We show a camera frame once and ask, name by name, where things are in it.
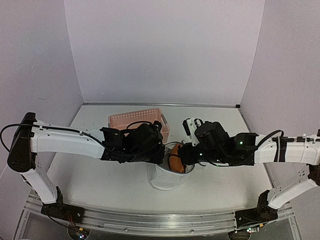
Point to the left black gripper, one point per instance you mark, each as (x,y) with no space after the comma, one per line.
(159,158)

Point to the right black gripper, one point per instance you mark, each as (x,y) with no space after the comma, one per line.
(188,157)

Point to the pink plastic basket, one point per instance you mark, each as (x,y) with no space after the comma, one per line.
(131,120)

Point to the white mesh laundry bag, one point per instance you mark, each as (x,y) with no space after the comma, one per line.
(161,176)

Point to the orange black bra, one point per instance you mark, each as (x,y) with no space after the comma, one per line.
(174,161)

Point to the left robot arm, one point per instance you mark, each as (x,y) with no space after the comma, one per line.
(33,136)

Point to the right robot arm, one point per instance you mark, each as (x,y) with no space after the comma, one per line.
(250,148)

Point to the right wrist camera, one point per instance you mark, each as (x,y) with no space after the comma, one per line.
(190,125)

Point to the aluminium front rail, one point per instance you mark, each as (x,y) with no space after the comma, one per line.
(185,224)

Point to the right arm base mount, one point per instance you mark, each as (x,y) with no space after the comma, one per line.
(261,214)

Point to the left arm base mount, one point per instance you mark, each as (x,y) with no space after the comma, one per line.
(62,211)

